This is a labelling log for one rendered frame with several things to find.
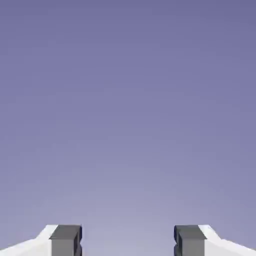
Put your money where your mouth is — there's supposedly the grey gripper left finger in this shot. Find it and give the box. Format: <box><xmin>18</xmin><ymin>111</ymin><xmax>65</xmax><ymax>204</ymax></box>
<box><xmin>0</xmin><ymin>224</ymin><xmax>83</xmax><ymax>256</ymax></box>

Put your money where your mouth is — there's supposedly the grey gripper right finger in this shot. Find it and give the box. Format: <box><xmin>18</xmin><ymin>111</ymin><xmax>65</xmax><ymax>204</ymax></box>
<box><xmin>173</xmin><ymin>224</ymin><xmax>256</xmax><ymax>256</ymax></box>

